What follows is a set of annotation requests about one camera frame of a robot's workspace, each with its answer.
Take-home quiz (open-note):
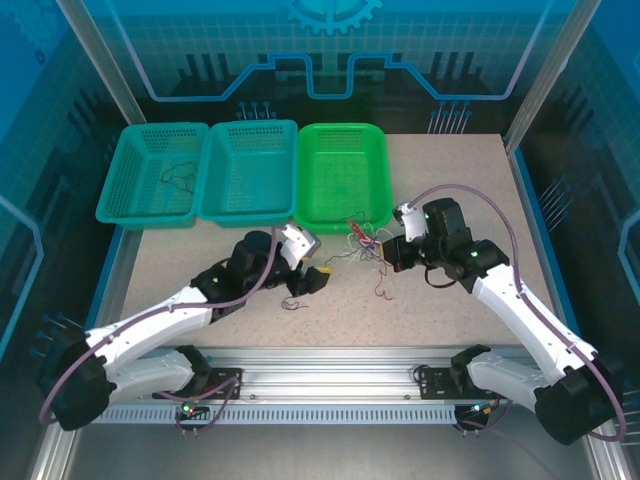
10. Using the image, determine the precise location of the black thin cable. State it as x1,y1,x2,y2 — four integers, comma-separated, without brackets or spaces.
159,162,197,195

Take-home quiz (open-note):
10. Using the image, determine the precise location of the green plastic basket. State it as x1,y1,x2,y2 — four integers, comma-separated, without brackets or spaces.
292,122,394,235

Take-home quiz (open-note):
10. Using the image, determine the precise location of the teal plastic basket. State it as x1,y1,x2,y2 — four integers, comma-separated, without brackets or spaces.
196,119,300,230
94,122,211,231

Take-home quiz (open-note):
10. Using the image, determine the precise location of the left power connector with light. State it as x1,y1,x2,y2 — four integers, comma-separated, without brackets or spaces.
174,394,211,420

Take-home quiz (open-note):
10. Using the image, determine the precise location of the power connector with light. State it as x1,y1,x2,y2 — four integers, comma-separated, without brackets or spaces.
174,394,211,420
457,399,501,420

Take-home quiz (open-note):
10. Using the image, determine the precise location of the right power connector with light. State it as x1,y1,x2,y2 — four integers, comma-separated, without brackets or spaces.
457,399,501,420

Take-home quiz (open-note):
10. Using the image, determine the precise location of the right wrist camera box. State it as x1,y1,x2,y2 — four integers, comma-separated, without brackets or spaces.
393,201,430,245

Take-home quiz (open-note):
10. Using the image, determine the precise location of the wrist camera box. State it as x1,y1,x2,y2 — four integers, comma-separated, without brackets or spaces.
393,201,430,245
278,224,322,265

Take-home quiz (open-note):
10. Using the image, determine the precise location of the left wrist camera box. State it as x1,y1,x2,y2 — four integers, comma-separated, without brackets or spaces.
278,224,322,265

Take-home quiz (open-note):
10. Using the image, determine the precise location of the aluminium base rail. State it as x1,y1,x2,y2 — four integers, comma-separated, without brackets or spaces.
64,346,601,407

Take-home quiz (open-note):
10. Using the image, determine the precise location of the slotted grey cable duct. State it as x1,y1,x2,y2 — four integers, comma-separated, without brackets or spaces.
78,405,460,426

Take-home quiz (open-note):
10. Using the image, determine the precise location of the aluminium frame post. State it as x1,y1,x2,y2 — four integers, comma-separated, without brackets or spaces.
55,0,147,126
503,0,604,154

